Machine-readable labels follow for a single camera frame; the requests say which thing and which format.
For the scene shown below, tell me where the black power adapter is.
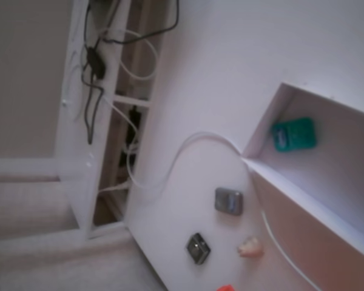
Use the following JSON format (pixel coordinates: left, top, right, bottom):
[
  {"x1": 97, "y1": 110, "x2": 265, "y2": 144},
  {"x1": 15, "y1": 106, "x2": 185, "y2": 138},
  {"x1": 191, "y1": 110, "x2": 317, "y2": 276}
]
[{"x1": 85, "y1": 47, "x2": 107, "y2": 81}]

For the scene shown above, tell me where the black plug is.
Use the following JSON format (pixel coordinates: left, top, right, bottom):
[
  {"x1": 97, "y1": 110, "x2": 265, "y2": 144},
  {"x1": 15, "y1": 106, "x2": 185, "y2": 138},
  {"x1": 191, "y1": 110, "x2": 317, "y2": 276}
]
[{"x1": 129, "y1": 105, "x2": 140, "y2": 143}]

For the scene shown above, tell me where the white metal frame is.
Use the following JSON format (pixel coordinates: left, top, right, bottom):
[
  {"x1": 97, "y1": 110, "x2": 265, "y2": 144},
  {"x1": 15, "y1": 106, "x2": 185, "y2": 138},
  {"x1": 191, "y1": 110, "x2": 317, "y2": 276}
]
[{"x1": 55, "y1": 0, "x2": 167, "y2": 241}]

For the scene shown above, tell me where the green cube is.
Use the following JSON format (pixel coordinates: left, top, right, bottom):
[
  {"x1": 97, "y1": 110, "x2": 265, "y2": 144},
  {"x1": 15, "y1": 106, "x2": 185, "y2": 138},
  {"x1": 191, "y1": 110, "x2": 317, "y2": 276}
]
[{"x1": 271, "y1": 116, "x2": 318, "y2": 152}]

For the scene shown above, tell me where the thick black cable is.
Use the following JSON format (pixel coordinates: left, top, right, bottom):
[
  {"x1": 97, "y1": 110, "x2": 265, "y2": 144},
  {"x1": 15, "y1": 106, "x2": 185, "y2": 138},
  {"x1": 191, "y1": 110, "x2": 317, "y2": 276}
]
[{"x1": 81, "y1": 0, "x2": 180, "y2": 145}]

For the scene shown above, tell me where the white cardboard bin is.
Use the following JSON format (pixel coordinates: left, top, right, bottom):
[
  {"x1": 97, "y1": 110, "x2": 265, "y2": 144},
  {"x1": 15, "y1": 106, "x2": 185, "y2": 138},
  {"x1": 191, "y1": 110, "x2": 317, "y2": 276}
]
[{"x1": 241, "y1": 82, "x2": 364, "y2": 258}]

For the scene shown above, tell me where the long white cable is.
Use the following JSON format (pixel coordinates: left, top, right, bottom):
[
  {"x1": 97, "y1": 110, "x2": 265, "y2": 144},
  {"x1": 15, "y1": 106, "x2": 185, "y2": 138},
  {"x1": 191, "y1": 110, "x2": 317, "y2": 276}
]
[{"x1": 126, "y1": 130, "x2": 321, "y2": 291}]

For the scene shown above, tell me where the dark square block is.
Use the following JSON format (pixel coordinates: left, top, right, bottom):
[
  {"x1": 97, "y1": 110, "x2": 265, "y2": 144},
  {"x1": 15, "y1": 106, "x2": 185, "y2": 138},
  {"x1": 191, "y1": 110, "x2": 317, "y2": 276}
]
[{"x1": 185, "y1": 232, "x2": 212, "y2": 266}]

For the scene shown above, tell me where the grey metal tin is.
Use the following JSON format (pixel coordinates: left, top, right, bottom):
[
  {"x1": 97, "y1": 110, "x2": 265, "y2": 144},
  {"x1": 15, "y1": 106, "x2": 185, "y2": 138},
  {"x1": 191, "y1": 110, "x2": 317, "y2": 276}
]
[{"x1": 214, "y1": 187, "x2": 244, "y2": 216}]

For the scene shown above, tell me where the coiled white cable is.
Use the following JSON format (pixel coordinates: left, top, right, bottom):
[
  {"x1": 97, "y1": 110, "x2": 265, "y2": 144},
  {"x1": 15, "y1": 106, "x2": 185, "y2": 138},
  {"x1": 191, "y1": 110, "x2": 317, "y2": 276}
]
[{"x1": 102, "y1": 27, "x2": 159, "y2": 82}]

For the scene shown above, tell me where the small beige animal figurine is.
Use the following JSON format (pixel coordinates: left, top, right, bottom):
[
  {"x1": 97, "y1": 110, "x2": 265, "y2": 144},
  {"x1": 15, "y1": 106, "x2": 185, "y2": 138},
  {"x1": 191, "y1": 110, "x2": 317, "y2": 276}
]
[{"x1": 237, "y1": 235, "x2": 265, "y2": 258}]

